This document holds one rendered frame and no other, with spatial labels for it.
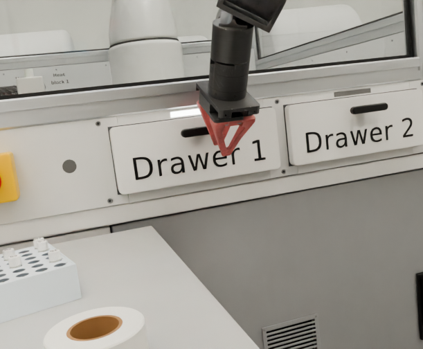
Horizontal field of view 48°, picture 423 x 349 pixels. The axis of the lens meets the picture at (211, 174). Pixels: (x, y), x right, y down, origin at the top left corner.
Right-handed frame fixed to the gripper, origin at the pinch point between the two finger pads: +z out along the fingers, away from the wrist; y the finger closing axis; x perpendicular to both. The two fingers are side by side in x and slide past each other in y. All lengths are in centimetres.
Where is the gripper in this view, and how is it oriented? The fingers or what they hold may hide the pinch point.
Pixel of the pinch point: (222, 145)
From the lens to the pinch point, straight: 76.6
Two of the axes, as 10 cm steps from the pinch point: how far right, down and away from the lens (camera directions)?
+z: -0.6, 8.3, 5.6
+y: -3.6, -5.4, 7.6
